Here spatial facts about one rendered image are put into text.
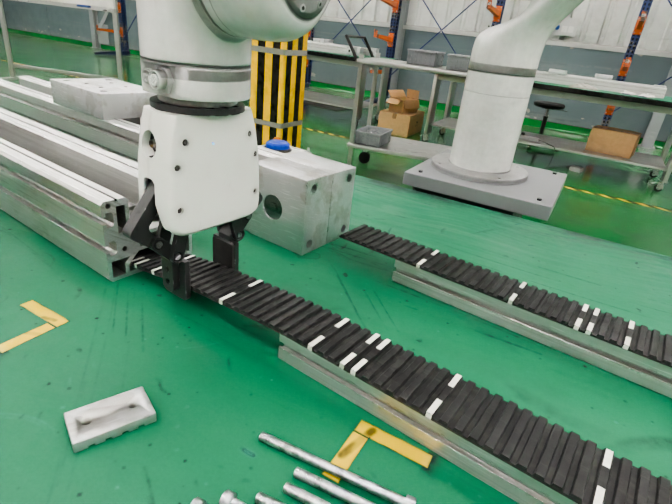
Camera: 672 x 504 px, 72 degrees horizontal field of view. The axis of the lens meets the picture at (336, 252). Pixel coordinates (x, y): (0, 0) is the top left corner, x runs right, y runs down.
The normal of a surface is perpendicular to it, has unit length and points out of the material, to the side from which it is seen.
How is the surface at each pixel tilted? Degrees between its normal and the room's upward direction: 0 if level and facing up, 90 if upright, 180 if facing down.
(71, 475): 0
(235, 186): 89
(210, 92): 90
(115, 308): 0
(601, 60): 90
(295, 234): 90
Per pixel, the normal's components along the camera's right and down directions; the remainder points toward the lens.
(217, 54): 0.54, 0.43
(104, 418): 0.11, -0.89
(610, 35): -0.50, 0.33
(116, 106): 0.80, 0.33
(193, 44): 0.21, 0.47
